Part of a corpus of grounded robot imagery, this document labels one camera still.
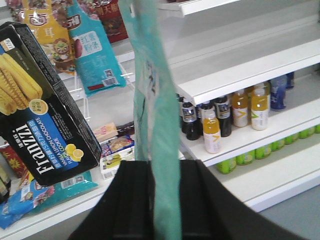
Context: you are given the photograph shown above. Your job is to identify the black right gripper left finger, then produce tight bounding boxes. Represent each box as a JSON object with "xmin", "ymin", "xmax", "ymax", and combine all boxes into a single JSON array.
[{"xmin": 69, "ymin": 161, "xmax": 154, "ymax": 240}]

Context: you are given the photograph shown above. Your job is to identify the teal goji berry pouch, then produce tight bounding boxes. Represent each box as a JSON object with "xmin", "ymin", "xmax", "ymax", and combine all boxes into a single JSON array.
[{"xmin": 119, "ymin": 0, "xmax": 182, "ymax": 240}]

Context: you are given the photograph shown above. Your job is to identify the blue sweet potato noodle bag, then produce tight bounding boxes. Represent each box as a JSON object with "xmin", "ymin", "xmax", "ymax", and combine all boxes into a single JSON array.
[{"xmin": 67, "ymin": 0, "xmax": 127, "ymax": 97}]

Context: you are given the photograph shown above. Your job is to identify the yellow juice bottle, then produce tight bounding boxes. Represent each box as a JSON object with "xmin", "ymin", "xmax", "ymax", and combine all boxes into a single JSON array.
[{"xmin": 203, "ymin": 112, "xmax": 221, "ymax": 154}]

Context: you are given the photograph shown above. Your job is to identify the dark soy sauce bottle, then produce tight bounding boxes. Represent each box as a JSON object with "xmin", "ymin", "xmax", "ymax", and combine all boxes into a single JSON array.
[{"xmin": 182, "ymin": 97, "xmax": 200, "ymax": 141}]

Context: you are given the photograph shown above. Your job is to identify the yellow white-fungus snack pouch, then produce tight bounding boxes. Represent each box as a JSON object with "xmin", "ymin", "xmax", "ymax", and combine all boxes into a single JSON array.
[{"xmin": 21, "ymin": 0, "xmax": 76, "ymax": 76}]

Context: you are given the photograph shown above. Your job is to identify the black Franzzi cookie box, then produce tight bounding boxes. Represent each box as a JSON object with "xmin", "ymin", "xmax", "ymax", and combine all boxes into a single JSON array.
[{"xmin": 0, "ymin": 21, "xmax": 102, "ymax": 186}]

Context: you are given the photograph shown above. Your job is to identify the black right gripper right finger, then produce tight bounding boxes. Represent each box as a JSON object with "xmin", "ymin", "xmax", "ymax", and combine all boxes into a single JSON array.
[{"xmin": 180, "ymin": 160, "xmax": 302, "ymax": 240}]

